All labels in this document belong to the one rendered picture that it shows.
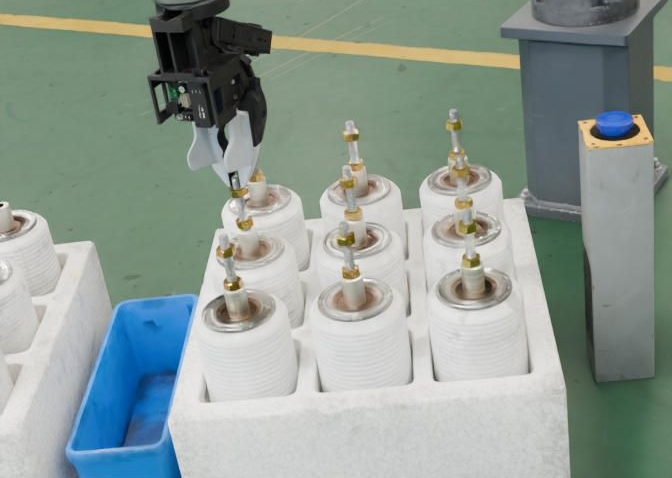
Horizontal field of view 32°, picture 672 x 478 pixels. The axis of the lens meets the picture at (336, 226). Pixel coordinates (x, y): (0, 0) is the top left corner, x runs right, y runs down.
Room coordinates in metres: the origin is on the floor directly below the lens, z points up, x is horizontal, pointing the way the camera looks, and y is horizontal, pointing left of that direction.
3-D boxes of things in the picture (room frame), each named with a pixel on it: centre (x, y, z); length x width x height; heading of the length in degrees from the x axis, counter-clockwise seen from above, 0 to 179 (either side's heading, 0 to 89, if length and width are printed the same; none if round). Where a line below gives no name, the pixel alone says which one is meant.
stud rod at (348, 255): (0.98, -0.01, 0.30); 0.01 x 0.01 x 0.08
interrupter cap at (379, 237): (1.10, -0.02, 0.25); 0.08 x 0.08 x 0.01
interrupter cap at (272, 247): (1.11, 0.10, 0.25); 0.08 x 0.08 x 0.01
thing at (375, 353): (0.98, -0.01, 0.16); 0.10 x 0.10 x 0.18
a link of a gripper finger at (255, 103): (1.10, 0.08, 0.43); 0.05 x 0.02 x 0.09; 61
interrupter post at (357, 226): (1.10, -0.02, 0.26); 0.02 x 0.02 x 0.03
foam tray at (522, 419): (1.10, -0.02, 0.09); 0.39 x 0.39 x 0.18; 84
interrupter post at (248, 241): (1.11, 0.10, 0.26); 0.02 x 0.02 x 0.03
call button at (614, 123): (1.14, -0.32, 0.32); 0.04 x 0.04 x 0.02
